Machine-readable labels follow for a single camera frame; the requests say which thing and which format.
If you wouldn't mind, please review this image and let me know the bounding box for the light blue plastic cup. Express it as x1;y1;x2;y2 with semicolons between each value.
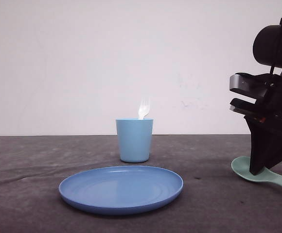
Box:
116;118;154;163

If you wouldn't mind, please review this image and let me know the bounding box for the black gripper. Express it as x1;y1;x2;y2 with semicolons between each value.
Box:
245;72;282;175

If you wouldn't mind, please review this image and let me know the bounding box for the mint green plastic spoon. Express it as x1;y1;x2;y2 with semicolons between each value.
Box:
231;156;282;187

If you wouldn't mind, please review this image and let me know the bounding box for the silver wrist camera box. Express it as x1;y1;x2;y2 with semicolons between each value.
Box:
229;73;272;115

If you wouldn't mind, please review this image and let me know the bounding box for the white plastic fork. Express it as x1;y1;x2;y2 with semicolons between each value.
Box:
138;98;150;119

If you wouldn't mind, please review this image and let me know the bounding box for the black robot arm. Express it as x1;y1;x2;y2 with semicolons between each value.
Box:
244;18;282;175

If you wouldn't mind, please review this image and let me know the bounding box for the blue plastic plate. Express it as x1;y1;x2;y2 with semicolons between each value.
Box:
58;166;184;216

